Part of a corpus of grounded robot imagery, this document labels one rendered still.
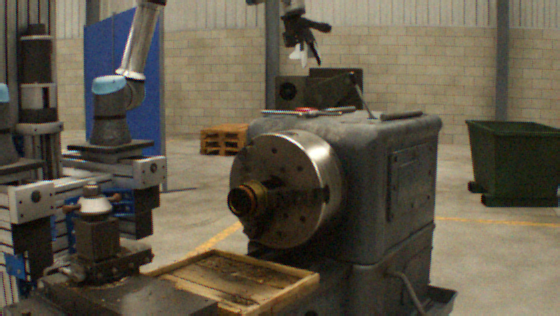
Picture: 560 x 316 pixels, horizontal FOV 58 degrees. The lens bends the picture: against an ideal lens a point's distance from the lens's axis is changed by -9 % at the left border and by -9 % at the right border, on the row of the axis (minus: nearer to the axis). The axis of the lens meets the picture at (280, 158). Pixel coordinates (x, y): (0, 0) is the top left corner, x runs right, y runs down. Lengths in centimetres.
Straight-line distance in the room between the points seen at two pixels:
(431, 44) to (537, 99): 244
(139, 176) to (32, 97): 43
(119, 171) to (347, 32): 1003
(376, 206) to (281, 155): 30
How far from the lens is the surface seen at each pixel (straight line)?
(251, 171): 141
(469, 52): 1137
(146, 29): 199
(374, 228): 152
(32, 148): 179
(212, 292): 131
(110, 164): 187
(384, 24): 1150
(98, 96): 189
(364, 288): 158
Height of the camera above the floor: 140
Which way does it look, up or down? 9 degrees down
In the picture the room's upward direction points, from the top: straight up
